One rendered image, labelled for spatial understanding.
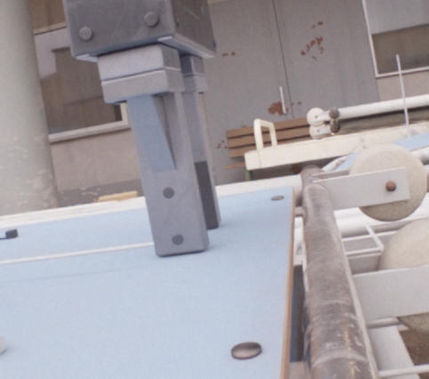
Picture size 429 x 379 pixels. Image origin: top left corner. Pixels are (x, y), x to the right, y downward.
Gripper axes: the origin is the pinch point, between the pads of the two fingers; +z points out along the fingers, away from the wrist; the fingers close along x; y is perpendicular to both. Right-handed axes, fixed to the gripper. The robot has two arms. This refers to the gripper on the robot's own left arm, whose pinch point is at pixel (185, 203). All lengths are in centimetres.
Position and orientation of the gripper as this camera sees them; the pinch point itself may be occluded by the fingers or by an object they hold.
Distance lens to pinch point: 30.9
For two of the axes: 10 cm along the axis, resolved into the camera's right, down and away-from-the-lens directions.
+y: -9.7, 1.6, 1.7
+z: 1.8, 9.8, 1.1
